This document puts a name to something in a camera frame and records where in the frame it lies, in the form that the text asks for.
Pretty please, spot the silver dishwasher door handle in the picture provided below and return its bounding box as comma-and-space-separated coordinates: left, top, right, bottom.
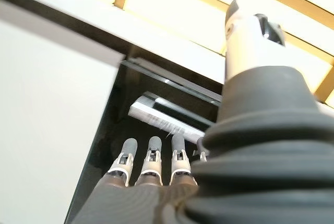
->
128, 91, 209, 144

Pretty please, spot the white cabinet door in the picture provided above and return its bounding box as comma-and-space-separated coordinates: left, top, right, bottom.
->
0, 1, 126, 224

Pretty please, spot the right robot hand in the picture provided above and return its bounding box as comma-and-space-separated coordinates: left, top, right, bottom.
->
69, 0, 334, 224

